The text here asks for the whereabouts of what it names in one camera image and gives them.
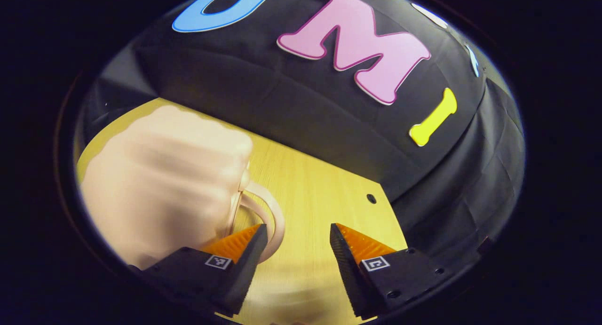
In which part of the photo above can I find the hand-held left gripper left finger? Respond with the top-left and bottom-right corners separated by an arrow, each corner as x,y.
128,223 -> 269,317

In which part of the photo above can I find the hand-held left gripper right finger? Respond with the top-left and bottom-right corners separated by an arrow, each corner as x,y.
329,223 -> 459,320

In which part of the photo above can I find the pink hard-shell suitcase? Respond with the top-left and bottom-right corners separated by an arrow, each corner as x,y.
80,104 -> 286,270

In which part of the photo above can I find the black backdrop cloth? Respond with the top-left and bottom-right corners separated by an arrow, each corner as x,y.
78,0 -> 526,269

